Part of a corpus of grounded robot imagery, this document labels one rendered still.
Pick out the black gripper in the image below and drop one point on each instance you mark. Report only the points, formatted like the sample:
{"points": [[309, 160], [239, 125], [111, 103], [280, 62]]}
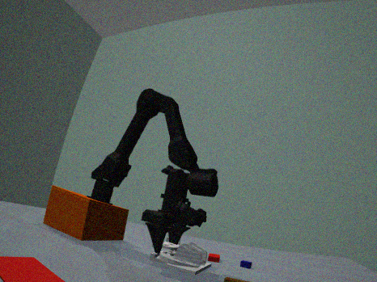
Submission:
{"points": [[162, 221]]}

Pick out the white plate with two round holes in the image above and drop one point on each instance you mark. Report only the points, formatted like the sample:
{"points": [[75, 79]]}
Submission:
{"points": [[170, 246]]}

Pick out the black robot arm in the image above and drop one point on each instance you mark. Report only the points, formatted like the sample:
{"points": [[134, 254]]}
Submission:
{"points": [[115, 167]]}

